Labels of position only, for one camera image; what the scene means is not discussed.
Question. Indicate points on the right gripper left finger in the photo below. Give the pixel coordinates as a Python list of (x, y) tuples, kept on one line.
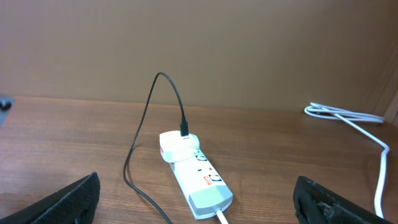
[(73, 204)]

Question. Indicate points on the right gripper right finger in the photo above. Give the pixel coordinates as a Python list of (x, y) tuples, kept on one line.
[(315, 204)]

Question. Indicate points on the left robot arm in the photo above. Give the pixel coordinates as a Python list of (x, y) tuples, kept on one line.
[(6, 105)]

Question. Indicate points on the white charger adapter plug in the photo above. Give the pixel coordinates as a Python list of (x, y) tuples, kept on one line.
[(176, 148)]

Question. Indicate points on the white power strip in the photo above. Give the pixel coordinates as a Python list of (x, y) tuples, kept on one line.
[(203, 188)]

